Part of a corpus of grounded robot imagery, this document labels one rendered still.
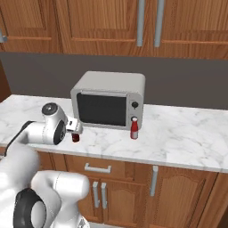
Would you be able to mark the wooden wall cupboard door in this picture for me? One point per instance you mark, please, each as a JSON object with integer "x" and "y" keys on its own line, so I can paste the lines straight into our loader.
{"x": 101, "y": 23}
{"x": 26, "y": 23}
{"x": 196, "y": 26}

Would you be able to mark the grey toaster oven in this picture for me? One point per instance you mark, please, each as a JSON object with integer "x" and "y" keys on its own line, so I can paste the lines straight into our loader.
{"x": 102, "y": 108}

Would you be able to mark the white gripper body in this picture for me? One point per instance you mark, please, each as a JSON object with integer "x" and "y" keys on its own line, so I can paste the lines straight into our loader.
{"x": 77, "y": 127}

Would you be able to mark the dark red condiment bottle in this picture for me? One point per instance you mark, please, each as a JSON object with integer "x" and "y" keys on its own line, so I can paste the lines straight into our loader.
{"x": 75, "y": 138}

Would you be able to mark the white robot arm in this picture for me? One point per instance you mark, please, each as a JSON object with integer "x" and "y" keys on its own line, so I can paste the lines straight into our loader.
{"x": 44, "y": 133}

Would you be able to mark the wooden drawer front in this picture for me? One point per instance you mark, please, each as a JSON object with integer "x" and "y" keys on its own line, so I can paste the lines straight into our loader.
{"x": 49, "y": 160}
{"x": 118, "y": 170}

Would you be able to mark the wooden base cupboard door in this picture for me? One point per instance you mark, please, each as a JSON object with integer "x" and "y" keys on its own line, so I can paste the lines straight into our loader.
{"x": 87, "y": 205}
{"x": 181, "y": 201}
{"x": 124, "y": 205}

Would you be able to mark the red ketchup bottle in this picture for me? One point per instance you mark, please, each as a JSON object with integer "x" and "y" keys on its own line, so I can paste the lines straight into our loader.
{"x": 134, "y": 129}

